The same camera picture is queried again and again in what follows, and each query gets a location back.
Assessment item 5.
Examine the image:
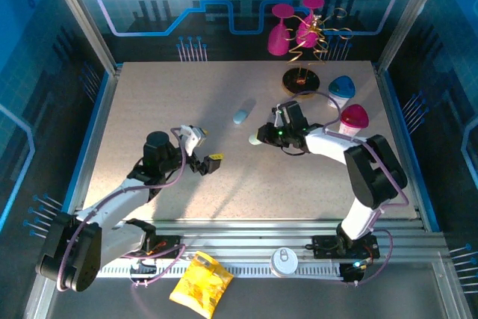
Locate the aluminium mounting rail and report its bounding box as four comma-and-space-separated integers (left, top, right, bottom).
46, 219, 449, 260

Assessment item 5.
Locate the light blue earbud charging case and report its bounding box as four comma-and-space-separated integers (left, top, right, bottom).
232, 108, 250, 126

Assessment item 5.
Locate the silver tin can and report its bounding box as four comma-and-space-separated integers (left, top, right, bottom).
269, 247, 299, 278

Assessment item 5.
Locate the pink-lid white yogurt cup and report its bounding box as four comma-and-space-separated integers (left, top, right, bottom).
338, 104, 370, 138

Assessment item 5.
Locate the blue-lid white yogurt cup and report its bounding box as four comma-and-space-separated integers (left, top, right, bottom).
327, 75, 356, 110

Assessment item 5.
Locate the pink plastic goblet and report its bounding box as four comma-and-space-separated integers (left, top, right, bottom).
297, 0, 325, 49
267, 3, 296, 55

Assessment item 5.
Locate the yellow snack bag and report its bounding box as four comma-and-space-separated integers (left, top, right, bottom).
169, 250, 235, 319

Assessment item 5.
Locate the gold wire jewelry stand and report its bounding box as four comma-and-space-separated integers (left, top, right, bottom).
280, 7, 354, 100

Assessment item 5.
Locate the small black control board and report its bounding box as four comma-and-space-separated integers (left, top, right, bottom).
340, 258, 370, 283

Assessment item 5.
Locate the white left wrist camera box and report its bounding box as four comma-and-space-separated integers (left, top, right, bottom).
179, 124, 208, 155

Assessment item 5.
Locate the white slotted cable duct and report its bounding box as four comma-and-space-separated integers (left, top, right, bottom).
58, 263, 343, 279

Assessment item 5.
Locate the aluminium frame post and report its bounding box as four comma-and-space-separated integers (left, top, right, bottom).
374, 0, 450, 73
41, 0, 122, 75

